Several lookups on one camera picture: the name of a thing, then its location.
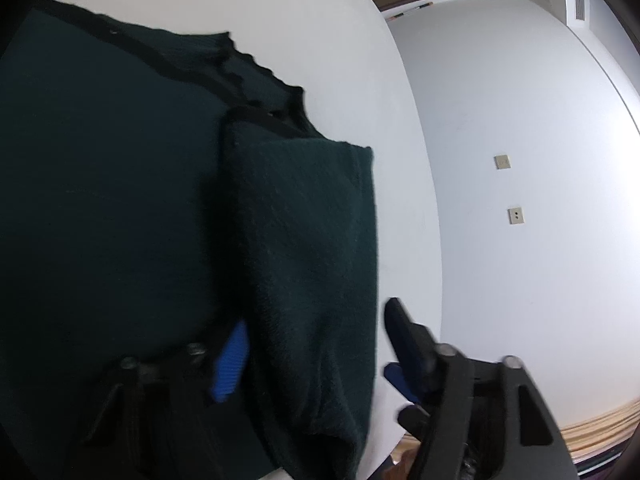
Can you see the dark green knit sweater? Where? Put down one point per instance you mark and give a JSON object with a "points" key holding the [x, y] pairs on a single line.
{"points": [[156, 190]]}

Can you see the beige wall socket plate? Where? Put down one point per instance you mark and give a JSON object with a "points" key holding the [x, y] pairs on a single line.
{"points": [[516, 216]]}

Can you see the beige wall switch plate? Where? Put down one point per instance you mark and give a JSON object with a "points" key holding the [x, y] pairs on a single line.
{"points": [[502, 162]]}

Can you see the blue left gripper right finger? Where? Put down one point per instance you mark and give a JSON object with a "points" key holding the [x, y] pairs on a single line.
{"points": [[414, 373]]}

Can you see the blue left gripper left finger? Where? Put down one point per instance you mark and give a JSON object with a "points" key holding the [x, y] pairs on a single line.
{"points": [[229, 365]]}

